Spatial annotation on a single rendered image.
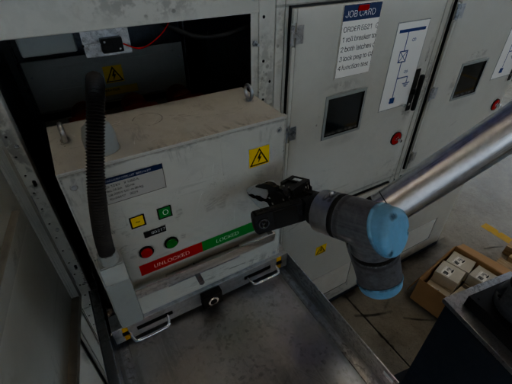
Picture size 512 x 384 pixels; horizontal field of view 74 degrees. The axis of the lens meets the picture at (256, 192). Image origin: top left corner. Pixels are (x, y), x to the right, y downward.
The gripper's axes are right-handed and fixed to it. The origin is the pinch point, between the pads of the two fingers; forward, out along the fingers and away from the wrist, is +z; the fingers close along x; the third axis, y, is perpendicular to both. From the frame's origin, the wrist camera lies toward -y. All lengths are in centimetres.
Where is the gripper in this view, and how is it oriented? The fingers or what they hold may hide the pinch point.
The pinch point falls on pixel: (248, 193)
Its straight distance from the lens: 83.4
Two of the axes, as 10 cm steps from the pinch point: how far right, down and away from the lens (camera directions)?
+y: 7.1, -4.3, 5.6
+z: -6.8, -2.1, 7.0
